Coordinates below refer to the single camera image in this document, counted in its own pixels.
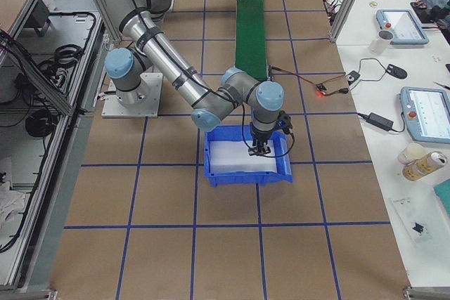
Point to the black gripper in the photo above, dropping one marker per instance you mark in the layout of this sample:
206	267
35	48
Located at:
260	135

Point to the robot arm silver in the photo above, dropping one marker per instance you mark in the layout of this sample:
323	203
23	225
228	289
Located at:
134	19

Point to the blue plastic bin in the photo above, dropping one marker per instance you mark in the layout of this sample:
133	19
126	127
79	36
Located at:
227	161

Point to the small red lit board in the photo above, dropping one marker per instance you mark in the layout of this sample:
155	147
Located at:
320	90

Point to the green conveyor belt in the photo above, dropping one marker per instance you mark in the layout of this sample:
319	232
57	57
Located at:
250	52

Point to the black power adapter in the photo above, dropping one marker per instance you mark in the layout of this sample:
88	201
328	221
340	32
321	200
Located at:
380	122

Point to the beige cup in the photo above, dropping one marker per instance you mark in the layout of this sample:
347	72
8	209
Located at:
411	152

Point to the black computer mouse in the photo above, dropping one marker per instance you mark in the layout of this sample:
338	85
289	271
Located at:
396	71

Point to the white paper cup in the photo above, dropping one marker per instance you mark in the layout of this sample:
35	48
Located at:
381	42

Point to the lower teach pendant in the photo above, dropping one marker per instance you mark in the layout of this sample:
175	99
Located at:
426	113

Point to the teach pendant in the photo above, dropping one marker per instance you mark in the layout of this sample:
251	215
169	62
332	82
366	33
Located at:
404	26
426	113

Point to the upper teach pendant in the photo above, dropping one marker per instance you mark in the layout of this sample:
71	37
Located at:
404	26

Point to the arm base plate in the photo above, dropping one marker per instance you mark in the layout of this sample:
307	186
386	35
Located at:
143	101

